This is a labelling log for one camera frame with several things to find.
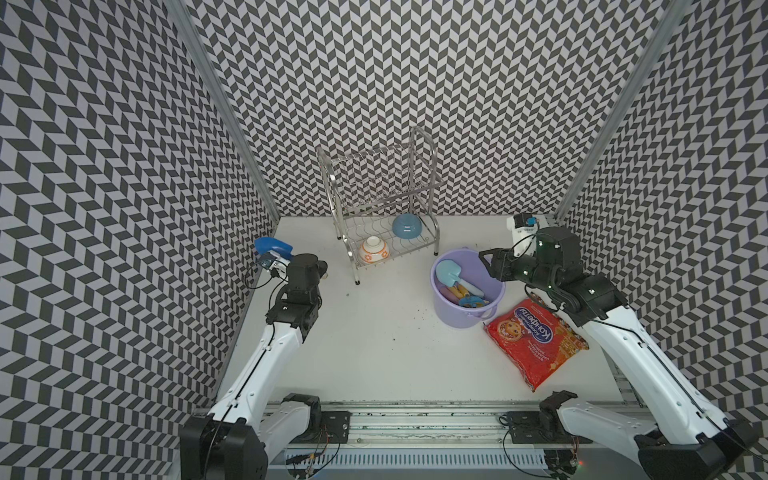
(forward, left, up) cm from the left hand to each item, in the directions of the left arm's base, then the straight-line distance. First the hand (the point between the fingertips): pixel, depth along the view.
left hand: (306, 261), depth 80 cm
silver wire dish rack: (+14, -22, +9) cm, 28 cm away
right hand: (-5, -47, +7) cm, 48 cm away
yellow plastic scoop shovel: (0, -44, -17) cm, 47 cm away
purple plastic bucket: (-10, -38, -7) cm, 40 cm away
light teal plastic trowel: (+2, -40, -8) cm, 41 cm away
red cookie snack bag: (-15, -64, -18) cm, 68 cm away
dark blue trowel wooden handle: (0, +10, +7) cm, 12 cm away
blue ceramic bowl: (+26, -28, -15) cm, 41 cm away
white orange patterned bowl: (+12, -17, -11) cm, 24 cm away
